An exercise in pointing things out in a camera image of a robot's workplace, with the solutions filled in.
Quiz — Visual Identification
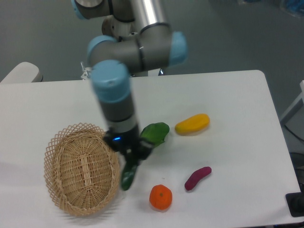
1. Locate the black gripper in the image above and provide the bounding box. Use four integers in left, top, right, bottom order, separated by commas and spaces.
103, 125, 154, 165

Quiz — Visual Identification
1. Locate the green cucumber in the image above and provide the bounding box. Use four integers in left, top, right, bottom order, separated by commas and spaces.
121, 149, 140, 191

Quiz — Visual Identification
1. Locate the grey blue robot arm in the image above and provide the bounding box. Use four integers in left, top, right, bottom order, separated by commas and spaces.
71, 0, 188, 164

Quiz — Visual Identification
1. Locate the woven wicker basket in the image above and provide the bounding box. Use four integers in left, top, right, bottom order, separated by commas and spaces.
44, 123, 120, 216

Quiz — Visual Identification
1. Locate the green bok choy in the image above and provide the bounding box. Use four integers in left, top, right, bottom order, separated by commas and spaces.
140, 122, 170, 147

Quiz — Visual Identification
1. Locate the orange tangerine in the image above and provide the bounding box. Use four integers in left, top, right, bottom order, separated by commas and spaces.
149, 184, 172, 210

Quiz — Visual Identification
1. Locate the purple sweet potato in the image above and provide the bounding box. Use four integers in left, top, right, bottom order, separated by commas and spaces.
184, 166, 212, 191

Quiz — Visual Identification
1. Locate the yellow mango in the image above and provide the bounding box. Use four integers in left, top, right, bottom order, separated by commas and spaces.
174, 114, 210, 135

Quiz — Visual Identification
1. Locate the white chair armrest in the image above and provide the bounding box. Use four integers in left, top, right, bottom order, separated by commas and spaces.
0, 62, 43, 85

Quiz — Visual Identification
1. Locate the black device at table edge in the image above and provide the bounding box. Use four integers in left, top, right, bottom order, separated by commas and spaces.
285, 192, 304, 218

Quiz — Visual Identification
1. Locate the clear bag with blue items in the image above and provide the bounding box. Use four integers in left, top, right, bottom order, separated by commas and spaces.
280, 0, 304, 17

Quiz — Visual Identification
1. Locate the white furniture frame right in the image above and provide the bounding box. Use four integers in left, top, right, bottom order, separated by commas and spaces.
279, 80, 304, 126

